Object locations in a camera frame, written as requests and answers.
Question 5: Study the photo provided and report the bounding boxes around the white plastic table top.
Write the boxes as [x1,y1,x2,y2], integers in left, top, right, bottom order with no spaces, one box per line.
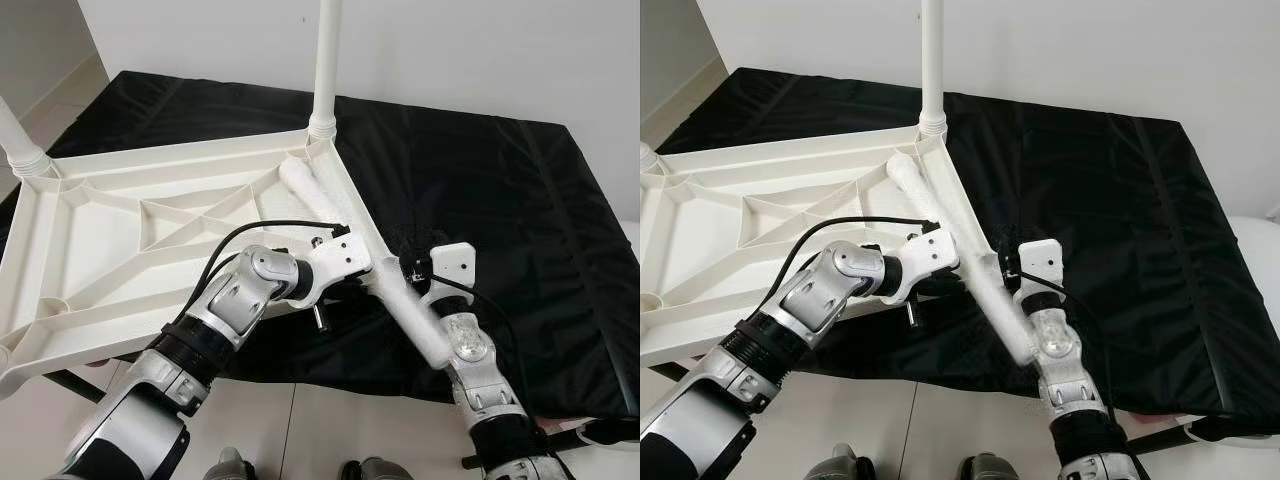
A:
[0,128,386,401]
[640,125,986,366]

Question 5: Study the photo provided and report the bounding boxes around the grey robot right leg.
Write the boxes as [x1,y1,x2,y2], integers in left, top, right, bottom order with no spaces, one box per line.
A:
[957,453,1026,480]
[340,458,413,480]

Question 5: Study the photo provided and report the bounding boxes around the grey robot leg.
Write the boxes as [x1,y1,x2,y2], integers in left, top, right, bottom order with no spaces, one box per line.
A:
[340,458,413,480]
[203,448,256,480]
[957,453,1026,480]
[805,445,876,480]

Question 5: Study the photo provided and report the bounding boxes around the grey robot left leg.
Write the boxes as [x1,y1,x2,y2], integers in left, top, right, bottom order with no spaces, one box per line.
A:
[203,448,256,480]
[805,445,876,480]

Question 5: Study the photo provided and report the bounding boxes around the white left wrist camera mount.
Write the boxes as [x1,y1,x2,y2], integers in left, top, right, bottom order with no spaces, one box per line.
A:
[885,222,963,301]
[295,228,373,306]

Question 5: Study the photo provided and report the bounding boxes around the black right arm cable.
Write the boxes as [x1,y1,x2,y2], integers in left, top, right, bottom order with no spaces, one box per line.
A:
[1020,270,1106,401]
[430,275,521,391]

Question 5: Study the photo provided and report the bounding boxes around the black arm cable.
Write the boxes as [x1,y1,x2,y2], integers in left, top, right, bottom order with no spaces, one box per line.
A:
[775,216,941,311]
[185,220,349,321]
[1020,270,1106,401]
[430,275,521,391]

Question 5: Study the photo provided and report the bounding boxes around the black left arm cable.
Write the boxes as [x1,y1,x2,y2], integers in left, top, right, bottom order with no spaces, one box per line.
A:
[185,220,349,321]
[775,216,941,311]

